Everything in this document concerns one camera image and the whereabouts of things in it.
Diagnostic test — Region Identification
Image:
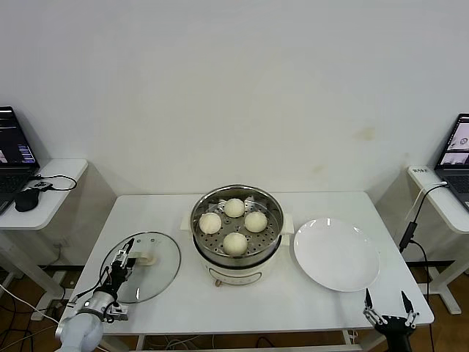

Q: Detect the black looped hub cable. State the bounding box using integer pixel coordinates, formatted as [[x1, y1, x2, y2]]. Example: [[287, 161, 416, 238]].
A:
[[31, 172, 79, 192]]

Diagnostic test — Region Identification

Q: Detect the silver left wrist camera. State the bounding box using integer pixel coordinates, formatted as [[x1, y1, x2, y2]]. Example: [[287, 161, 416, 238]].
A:
[[103, 302, 130, 323]]

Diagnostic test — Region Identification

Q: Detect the white laptop cable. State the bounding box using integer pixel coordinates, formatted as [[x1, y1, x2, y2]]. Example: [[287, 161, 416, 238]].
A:
[[410, 181, 448, 223]]

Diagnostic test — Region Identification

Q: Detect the black laptop dark screen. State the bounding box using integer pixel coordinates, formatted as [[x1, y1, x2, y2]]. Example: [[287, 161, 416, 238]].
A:
[[0, 106, 41, 216]]

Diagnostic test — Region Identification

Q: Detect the grey laptop bright screen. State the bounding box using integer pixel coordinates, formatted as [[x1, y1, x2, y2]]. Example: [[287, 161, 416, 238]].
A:
[[434, 113, 469, 212]]

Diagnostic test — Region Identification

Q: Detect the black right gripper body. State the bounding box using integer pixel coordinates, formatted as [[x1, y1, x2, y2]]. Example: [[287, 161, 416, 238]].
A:
[[374, 315, 417, 352]]

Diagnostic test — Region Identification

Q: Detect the stainless steel steamer basket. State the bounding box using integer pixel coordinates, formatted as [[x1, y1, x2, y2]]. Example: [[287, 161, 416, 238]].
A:
[[190, 185, 285, 265]]

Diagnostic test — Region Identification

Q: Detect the glass pot lid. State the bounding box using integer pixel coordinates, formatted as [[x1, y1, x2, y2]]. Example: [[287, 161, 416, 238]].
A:
[[100, 230, 182, 304]]

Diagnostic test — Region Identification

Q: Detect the white floor power strip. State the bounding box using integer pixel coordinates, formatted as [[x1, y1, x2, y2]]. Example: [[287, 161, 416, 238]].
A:
[[31, 302, 62, 322]]

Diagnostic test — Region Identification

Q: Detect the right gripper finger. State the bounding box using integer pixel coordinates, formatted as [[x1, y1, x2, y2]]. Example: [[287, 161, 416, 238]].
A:
[[401, 291, 420, 328], [362, 288, 388, 326]]

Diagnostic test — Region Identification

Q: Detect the white main table frame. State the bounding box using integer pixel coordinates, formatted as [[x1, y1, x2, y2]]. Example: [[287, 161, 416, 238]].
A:
[[98, 331, 389, 352]]

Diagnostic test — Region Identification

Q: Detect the white cable bundle under table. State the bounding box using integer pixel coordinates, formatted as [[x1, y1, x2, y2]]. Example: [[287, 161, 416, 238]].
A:
[[160, 337, 197, 352]]

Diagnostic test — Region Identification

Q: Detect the cream electric cooker pot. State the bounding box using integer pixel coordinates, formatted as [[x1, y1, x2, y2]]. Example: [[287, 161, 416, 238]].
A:
[[180, 210, 296, 289]]

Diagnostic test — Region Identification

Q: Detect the white side table with mouse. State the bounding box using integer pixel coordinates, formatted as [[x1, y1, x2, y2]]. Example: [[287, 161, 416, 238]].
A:
[[0, 158, 89, 305]]

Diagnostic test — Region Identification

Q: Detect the black cable with adapter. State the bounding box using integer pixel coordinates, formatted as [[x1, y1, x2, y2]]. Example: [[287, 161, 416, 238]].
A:
[[399, 183, 450, 298]]

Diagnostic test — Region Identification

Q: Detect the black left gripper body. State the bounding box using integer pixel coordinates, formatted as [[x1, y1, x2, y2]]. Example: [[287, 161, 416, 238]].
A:
[[104, 261, 130, 295]]

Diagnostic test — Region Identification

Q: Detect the white steamed baozi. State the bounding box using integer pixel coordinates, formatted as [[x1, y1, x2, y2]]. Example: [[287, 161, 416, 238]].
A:
[[224, 197, 245, 218], [223, 231, 248, 257], [199, 212, 223, 235], [244, 211, 267, 233]]

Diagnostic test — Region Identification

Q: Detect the white round plate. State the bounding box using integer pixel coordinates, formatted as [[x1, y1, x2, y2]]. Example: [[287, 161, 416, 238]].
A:
[[293, 218, 381, 293]]

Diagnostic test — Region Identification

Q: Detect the black computer mouse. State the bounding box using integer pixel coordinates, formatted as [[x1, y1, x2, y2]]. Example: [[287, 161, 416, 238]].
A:
[[14, 187, 41, 213]]

